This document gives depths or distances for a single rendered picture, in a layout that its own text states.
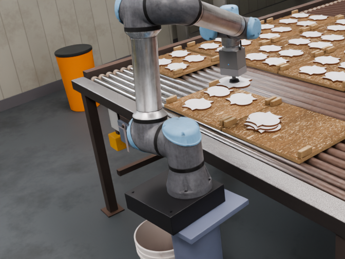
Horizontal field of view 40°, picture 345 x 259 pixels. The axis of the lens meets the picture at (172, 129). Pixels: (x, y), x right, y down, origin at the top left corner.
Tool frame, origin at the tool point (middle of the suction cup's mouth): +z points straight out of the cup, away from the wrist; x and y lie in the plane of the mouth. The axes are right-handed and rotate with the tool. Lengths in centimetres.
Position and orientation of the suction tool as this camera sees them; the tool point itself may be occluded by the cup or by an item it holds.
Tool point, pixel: (234, 84)
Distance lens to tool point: 195.9
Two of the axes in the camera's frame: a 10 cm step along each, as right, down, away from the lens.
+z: 1.3, 9.0, 4.2
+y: -7.7, -1.8, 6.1
